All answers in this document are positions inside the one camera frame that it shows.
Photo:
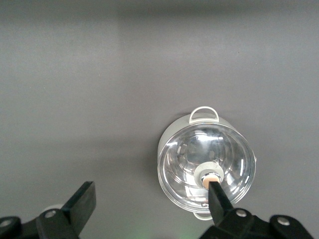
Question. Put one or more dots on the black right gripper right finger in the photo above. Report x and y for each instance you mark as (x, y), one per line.
(221, 214)

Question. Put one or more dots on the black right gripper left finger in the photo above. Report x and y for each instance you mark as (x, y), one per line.
(74, 214)

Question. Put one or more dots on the glass lid with cork knob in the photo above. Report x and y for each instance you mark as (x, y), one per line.
(188, 149)

